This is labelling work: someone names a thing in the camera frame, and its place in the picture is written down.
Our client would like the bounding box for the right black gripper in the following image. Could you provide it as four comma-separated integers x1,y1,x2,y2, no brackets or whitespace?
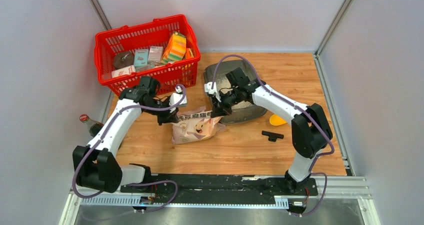
211,87,242,118

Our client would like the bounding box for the cat litter bag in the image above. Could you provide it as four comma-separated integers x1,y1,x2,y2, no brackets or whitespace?
171,106,227,145

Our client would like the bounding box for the yellow plastic scoop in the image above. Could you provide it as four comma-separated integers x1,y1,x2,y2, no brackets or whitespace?
269,114,287,126

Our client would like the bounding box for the black bag clip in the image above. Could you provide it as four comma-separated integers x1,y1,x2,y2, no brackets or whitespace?
261,130,285,142

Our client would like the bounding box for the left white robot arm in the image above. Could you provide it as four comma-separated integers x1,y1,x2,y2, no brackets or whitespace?
72,76,187,199

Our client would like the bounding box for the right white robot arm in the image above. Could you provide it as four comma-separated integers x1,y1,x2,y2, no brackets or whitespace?
204,68,333,195

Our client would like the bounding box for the grey plastic litter box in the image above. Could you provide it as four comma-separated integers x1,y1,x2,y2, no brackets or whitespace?
203,59,268,125

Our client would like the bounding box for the white pink flat box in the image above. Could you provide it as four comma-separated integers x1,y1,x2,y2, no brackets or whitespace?
111,65,136,78

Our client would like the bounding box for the pink small box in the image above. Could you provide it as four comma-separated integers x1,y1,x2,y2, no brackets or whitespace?
148,46,164,63

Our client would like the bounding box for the teal small box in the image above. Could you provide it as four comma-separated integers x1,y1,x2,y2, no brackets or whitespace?
133,49,149,69

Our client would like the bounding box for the red plastic shopping basket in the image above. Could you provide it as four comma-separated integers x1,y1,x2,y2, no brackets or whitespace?
94,14,201,95

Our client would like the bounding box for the orange sponge pack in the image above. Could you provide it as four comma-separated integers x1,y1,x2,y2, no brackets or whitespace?
161,31,187,65

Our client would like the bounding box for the brown round disc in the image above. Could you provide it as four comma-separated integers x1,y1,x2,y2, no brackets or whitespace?
112,51,134,70

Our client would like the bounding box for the cola bottle red cap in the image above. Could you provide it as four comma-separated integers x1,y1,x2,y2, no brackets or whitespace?
79,114,104,138

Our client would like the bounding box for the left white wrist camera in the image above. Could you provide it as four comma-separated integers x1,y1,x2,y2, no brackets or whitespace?
169,84,188,109

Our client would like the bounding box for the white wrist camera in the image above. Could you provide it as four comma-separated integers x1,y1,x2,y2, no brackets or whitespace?
169,84,188,109
203,81,221,102

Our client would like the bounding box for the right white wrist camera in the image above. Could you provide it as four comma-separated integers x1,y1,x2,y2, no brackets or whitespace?
203,81,221,102

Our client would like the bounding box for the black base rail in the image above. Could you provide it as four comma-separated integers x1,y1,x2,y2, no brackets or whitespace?
120,173,319,209

